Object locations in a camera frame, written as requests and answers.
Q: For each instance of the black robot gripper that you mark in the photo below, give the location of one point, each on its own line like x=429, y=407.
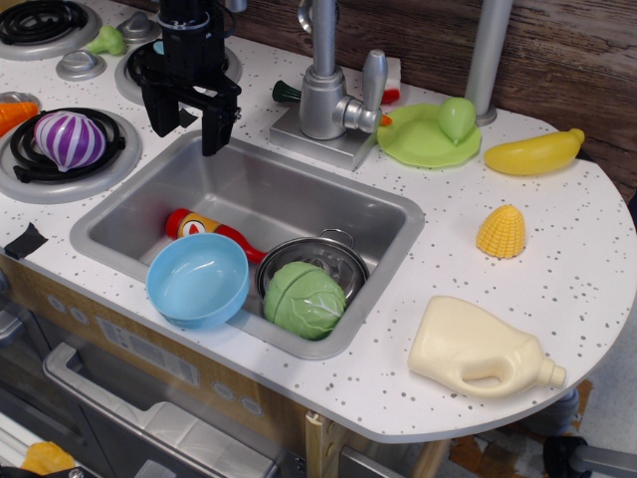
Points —
x=189, y=71

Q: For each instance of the yellow toy corn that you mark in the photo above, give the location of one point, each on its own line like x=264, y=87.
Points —
x=503, y=233

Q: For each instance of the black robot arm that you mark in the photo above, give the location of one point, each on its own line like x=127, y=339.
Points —
x=186, y=7

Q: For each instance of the light blue plastic bowl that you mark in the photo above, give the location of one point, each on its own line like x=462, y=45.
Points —
x=198, y=281

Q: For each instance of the back right stove burner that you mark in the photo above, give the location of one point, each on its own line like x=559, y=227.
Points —
x=126, y=83

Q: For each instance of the stove burner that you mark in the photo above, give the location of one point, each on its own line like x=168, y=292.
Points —
x=126, y=83
x=29, y=176
x=40, y=30

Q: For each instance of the green toy vegetable stem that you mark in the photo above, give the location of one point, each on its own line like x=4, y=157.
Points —
x=284, y=93

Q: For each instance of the grey rear stove knob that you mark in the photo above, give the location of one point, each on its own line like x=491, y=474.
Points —
x=139, y=29

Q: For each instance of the grey stove knob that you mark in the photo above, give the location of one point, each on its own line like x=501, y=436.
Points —
x=139, y=29
x=80, y=65

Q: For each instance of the red toy ketchup bottle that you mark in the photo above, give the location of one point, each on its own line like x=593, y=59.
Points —
x=184, y=222

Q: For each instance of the green toy broccoli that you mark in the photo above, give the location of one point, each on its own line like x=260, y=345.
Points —
x=109, y=40

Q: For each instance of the stainless steel sink basin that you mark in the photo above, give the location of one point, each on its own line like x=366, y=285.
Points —
x=270, y=199

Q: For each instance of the purple striped toy onion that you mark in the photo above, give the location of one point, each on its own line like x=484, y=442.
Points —
x=70, y=140

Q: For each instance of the silver toy faucet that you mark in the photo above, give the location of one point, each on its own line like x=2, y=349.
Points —
x=325, y=122

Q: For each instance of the front left stove burner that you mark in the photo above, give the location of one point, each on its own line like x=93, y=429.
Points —
x=29, y=176

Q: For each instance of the orange toy carrot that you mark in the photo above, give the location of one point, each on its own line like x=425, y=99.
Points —
x=13, y=114

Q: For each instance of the back left stove burner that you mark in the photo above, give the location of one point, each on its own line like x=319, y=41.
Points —
x=40, y=30

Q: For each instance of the small steel pot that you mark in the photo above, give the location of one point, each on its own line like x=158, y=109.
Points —
x=332, y=250

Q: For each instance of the black tape piece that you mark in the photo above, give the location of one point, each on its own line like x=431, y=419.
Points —
x=25, y=244

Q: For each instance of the white and red toy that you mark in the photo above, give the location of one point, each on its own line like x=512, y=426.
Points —
x=392, y=89

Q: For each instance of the green toy cabbage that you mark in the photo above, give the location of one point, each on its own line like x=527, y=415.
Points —
x=304, y=300

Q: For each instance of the light green plastic plate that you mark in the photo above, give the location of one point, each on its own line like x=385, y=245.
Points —
x=414, y=138

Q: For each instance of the green toy pear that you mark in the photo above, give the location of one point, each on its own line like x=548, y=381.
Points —
x=456, y=118

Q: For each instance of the grey vertical support pole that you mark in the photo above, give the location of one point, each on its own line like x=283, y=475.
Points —
x=489, y=43

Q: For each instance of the cream toy detergent bottle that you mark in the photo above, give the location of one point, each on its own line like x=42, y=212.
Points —
x=469, y=350

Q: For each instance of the yellow toy banana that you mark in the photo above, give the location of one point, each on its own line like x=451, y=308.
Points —
x=536, y=155

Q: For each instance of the yellow object at bottom left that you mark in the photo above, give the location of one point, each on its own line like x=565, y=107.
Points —
x=47, y=457

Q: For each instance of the grey oven door handle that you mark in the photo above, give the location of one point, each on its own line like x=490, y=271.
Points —
x=159, y=440

